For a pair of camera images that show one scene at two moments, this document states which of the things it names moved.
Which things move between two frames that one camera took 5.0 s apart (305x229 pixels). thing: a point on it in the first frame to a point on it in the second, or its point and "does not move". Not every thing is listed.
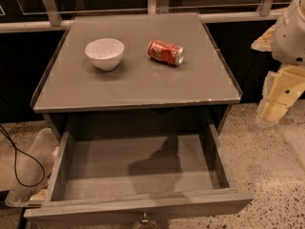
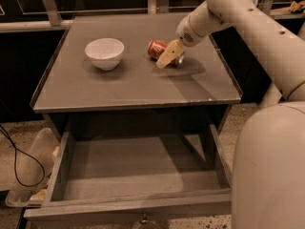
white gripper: x=290 y=40 to x=185 y=32
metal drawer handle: x=144 y=219 does not move
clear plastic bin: x=32 y=182 does not move
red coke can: x=170 y=53 does not move
